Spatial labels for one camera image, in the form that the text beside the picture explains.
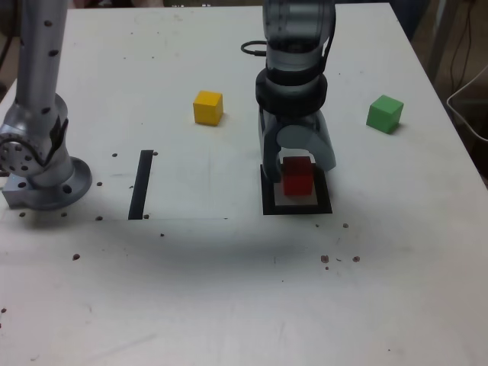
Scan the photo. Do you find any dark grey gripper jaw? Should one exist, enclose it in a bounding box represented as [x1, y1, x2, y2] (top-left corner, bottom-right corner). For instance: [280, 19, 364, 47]
[259, 113, 284, 185]

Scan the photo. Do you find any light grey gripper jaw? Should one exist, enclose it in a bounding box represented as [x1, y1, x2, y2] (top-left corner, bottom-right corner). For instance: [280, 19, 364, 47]
[277, 111, 338, 172]

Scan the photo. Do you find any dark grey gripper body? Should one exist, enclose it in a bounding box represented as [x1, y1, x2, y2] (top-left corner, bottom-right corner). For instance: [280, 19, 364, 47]
[262, 108, 323, 128]

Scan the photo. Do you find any red cube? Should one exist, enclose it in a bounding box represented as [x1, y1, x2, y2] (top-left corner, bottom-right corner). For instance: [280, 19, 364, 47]
[281, 156, 316, 197]

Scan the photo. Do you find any yellow cube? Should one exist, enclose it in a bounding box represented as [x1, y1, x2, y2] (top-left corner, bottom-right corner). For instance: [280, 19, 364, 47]
[193, 90, 224, 126]

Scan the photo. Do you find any green cube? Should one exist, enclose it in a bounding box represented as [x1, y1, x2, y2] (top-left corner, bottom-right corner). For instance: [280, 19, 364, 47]
[365, 94, 404, 135]

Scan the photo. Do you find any black tape square outline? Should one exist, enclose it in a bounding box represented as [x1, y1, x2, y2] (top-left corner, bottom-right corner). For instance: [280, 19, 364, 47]
[260, 163, 333, 217]

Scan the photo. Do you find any black tape strip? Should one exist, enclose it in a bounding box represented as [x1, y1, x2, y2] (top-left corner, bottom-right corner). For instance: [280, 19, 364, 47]
[127, 149, 154, 221]

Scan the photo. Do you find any white cable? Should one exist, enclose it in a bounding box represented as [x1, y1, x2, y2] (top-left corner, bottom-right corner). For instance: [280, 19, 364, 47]
[445, 63, 488, 144]

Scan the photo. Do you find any pale metal post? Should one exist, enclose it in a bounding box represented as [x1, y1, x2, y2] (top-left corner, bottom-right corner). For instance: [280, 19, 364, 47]
[425, 0, 464, 88]

